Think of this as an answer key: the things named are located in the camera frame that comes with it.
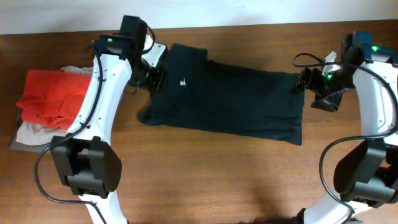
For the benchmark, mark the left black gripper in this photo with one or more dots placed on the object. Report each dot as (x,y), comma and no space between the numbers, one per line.
(158,82)

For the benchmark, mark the beige folded shirt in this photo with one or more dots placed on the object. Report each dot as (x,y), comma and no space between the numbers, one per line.
(50,103)

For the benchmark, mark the black Nike t-shirt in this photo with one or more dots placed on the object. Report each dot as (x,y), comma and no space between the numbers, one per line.
(210,96)

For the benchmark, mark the grey folded shirt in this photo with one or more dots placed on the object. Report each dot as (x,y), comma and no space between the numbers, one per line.
(28,146)

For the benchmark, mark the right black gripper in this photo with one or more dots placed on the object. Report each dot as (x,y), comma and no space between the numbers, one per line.
(327,102)

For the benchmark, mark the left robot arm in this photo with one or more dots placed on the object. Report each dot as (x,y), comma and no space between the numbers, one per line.
(84,159)

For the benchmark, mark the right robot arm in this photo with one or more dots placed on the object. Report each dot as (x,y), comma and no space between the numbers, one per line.
(366,178)

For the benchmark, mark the red folded shirt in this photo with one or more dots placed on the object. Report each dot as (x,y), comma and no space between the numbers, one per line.
(53,98)

